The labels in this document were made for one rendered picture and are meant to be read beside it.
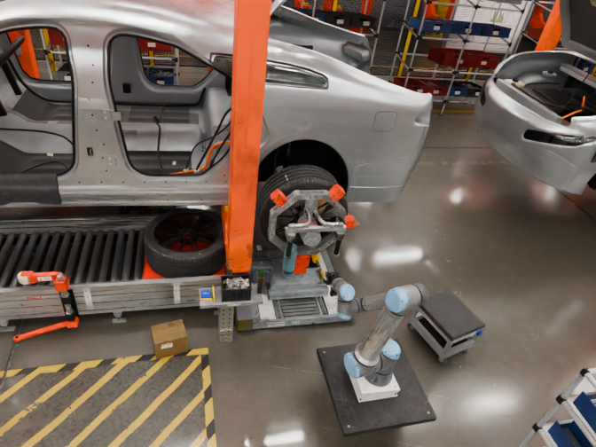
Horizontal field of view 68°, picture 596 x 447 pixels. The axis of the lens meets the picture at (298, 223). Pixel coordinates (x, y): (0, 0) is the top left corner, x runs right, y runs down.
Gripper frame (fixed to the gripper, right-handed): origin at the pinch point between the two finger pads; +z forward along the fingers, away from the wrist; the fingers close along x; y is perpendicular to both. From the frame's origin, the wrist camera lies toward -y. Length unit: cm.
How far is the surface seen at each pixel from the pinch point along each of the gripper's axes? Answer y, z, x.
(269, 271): -11, 55, 25
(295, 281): -24, 60, 2
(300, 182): 62, 21, 11
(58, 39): 206, 398, 206
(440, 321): -42, -8, -88
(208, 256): 4, 59, 70
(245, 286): -7, 19, 51
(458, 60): 198, 355, -366
